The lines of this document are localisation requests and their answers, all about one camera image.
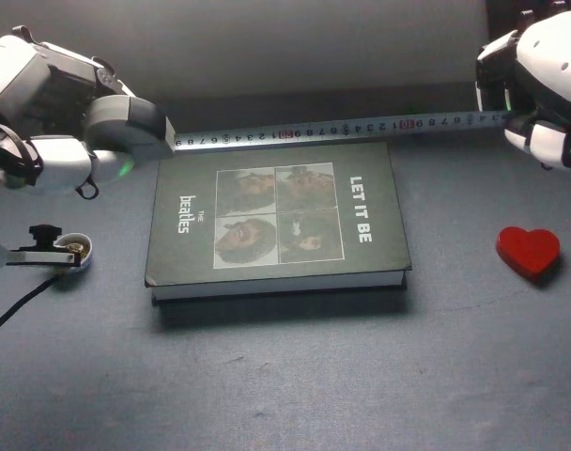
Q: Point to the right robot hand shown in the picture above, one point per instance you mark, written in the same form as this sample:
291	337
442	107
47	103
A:
553	56

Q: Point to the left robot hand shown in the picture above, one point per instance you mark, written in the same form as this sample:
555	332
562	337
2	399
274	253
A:
13	70

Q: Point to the silver and black tape measure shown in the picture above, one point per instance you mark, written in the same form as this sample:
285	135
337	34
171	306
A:
126	127

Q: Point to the black Let It Be album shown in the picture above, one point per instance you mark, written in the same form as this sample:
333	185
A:
182	263

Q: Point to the small white soup bowl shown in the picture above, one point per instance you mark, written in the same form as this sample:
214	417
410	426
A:
86	249

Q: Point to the red heart block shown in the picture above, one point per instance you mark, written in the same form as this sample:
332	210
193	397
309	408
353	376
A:
527	253

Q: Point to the large backdrop board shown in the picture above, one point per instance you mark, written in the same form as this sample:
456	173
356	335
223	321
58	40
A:
266	37

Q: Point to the grey table cloth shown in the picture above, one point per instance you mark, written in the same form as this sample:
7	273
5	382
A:
266	376

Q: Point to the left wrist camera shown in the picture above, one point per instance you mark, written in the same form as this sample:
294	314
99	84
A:
36	257

